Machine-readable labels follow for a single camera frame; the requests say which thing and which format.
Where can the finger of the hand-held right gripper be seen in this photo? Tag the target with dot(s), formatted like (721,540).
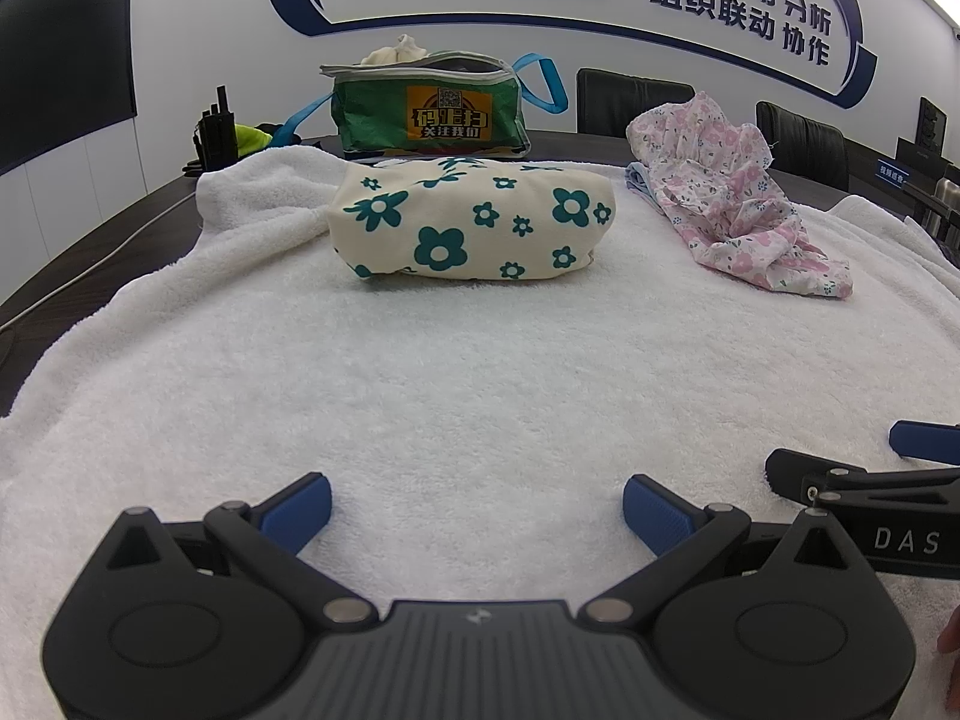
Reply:
(795,469)
(926,439)

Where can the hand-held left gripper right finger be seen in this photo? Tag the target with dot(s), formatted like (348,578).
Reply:
(654,511)

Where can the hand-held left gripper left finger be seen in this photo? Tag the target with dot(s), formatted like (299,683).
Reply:
(300,511)

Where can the pink floral garment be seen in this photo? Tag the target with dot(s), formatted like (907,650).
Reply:
(720,187)

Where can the person's right hand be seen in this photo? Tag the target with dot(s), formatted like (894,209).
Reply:
(951,637)

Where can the white fluffy towel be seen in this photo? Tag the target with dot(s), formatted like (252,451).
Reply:
(480,375)

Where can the blue desk nameplate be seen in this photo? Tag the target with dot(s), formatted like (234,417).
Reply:
(892,171)

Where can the dark desk equipment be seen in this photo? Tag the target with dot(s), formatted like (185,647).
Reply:
(934,127)

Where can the black office chair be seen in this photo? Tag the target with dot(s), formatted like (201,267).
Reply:
(630,97)
(802,139)

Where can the cream green flower print garment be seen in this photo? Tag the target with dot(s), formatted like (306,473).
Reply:
(450,217)

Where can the yellow-green cloth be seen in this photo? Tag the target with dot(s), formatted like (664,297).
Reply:
(251,139)

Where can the black walkie-talkie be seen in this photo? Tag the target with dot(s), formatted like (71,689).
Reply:
(217,135)

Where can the cream cloth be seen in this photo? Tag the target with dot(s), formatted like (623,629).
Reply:
(394,52)

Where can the black wall screen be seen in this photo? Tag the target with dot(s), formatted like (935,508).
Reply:
(60,75)

